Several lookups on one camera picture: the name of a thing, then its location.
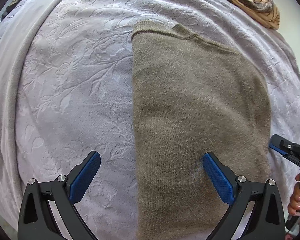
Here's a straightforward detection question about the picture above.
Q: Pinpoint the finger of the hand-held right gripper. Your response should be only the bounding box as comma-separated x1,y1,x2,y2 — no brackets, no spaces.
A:
270,134,300,156
269,144,300,176

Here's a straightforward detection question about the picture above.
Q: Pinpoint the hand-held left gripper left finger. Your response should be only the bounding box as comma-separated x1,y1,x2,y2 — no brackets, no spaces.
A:
18,151,101,240

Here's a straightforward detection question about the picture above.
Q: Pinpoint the brown knit sweater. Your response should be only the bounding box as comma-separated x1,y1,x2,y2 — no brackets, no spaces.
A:
131,21,272,240

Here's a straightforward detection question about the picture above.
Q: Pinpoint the lavender embossed blanket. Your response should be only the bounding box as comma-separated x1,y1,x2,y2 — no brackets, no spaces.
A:
0,0,300,240

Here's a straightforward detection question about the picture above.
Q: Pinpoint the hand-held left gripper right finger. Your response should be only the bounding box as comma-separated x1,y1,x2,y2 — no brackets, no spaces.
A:
202,152,286,240

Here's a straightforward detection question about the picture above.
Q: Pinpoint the person's right hand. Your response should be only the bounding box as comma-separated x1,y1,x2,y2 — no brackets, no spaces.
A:
287,174,300,215

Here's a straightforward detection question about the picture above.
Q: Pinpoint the brown striped cloth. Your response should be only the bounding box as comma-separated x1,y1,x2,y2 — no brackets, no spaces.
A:
206,0,280,30

